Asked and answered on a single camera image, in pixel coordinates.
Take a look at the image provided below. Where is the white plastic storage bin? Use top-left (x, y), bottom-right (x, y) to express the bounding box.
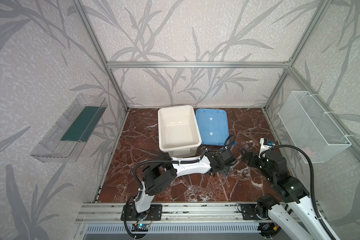
top-left (158, 105), bottom-right (202, 158)

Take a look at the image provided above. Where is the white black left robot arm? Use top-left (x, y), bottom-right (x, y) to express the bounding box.
top-left (133, 148), bottom-right (237, 214)

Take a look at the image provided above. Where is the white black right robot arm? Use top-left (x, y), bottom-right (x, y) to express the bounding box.
top-left (242, 145), bottom-right (339, 240)

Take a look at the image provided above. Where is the blue plastic bin lid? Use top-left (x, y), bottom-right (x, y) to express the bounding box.
top-left (196, 109), bottom-right (229, 147)

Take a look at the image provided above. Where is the white wire mesh basket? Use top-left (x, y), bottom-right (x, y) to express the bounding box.
top-left (278, 91), bottom-right (352, 164)

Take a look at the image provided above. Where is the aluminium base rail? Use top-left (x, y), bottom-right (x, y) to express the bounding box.
top-left (75, 202), bottom-right (269, 224)

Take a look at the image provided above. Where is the clear acrylic wall shelf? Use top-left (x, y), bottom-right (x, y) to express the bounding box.
top-left (30, 94), bottom-right (108, 163)

